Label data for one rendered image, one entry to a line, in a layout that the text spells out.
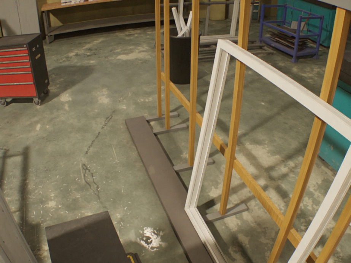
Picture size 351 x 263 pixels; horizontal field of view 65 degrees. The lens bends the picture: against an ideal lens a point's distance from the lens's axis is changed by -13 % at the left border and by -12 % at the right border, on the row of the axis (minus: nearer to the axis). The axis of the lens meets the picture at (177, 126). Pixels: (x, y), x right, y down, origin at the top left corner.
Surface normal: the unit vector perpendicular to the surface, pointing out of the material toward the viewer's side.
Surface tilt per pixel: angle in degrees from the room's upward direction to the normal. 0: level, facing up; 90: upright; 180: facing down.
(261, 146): 0
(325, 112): 82
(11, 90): 90
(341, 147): 90
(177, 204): 0
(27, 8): 90
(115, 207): 0
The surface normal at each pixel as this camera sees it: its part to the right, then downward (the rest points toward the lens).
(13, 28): 0.35, 0.51
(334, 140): -0.94, 0.18
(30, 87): -0.01, 0.54
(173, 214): 0.00, -0.84
